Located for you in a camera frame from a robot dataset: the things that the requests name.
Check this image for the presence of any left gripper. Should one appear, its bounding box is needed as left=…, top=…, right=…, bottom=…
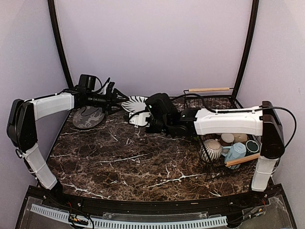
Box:
left=87, top=88, right=130, bottom=115

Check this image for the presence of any white blue striped plate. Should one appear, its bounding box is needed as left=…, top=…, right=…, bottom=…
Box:
left=121, top=96, right=147, bottom=113

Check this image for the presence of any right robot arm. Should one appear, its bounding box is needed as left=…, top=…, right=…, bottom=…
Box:
left=145, top=98, right=285, bottom=207

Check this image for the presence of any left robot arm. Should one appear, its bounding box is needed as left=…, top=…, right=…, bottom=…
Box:
left=7, top=82, right=129, bottom=190

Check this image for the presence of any grey deer pattern plate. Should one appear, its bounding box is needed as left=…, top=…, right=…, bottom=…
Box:
left=72, top=106, right=105, bottom=130

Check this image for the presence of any striped ceramic bowl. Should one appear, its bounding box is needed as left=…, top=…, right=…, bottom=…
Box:
left=200, top=139, right=223, bottom=163

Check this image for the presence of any brown ceramic cup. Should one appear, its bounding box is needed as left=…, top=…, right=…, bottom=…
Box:
left=219, top=133, right=234, bottom=146

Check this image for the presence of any beige ceramic bowl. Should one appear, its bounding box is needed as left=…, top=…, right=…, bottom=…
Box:
left=233, top=133, right=248, bottom=144

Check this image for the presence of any light blue mug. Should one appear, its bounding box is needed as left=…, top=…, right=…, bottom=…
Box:
left=222, top=142, right=246, bottom=163

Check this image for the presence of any dark green cup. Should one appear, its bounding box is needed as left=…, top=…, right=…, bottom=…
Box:
left=245, top=140, right=260, bottom=156

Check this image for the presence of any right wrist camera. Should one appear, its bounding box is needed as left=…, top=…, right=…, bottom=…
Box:
left=128, top=93, right=177, bottom=127

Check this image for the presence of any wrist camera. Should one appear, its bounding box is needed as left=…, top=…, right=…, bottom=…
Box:
left=128, top=93, right=177, bottom=127
left=78, top=74, right=102, bottom=93

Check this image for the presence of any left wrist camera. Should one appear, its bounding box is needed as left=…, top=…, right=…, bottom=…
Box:
left=78, top=74, right=102, bottom=93

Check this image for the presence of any rear wooden rack handle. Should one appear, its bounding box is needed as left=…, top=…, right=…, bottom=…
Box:
left=187, top=87, right=232, bottom=93

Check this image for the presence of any wooden rack handle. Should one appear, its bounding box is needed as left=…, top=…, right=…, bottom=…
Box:
left=225, top=153, right=260, bottom=167
left=187, top=87, right=232, bottom=93

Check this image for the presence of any black wire dish rack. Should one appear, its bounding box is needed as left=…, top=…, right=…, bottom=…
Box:
left=183, top=95, right=261, bottom=182

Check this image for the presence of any front wooden rack handle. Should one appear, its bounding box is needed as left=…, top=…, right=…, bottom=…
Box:
left=225, top=153, right=260, bottom=167

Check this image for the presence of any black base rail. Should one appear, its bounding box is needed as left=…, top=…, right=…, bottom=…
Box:
left=26, top=184, right=284, bottom=215

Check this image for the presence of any white slotted cable duct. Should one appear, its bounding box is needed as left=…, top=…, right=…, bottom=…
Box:
left=30, top=204, right=227, bottom=229

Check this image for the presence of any left black frame post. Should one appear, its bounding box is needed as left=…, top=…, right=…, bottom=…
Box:
left=47, top=0, right=74, bottom=88

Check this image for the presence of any black frame post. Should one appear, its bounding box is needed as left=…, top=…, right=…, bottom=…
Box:
left=232, top=0, right=259, bottom=98
left=47, top=0, right=74, bottom=88

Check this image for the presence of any right black frame post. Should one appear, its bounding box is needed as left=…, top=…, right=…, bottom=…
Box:
left=232, top=0, right=259, bottom=98

